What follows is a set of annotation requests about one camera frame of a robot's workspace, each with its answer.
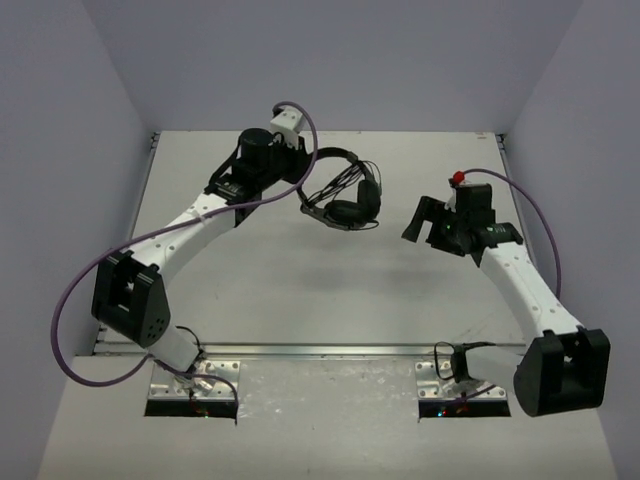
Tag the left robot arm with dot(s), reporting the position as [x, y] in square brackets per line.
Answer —
[130, 290]

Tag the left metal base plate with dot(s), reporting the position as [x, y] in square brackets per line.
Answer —
[208, 381]

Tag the metal base plate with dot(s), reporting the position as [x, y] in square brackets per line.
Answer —
[432, 387]
[208, 381]

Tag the aluminium table front rail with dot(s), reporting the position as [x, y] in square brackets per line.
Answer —
[296, 350]

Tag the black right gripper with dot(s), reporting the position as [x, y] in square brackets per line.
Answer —
[434, 209]

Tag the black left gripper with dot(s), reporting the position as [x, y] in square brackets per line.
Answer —
[298, 161]

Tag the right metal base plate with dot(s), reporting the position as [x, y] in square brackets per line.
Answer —
[432, 387]

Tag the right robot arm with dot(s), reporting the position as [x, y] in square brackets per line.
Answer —
[565, 364]

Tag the black headphones with cable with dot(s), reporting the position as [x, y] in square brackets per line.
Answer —
[352, 200]

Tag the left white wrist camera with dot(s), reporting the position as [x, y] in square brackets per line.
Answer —
[289, 122]

